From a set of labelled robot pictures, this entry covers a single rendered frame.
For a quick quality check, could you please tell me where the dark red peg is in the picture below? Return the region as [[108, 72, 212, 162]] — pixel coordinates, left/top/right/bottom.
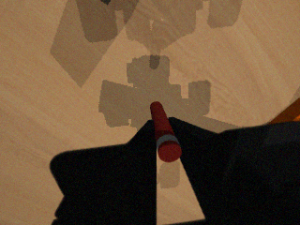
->
[[150, 101, 182, 162]]

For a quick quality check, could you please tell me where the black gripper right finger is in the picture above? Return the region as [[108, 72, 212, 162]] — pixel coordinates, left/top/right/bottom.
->
[[168, 117, 300, 218]]

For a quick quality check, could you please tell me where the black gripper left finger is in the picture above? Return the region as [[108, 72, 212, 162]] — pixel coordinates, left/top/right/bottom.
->
[[49, 119, 157, 225]]

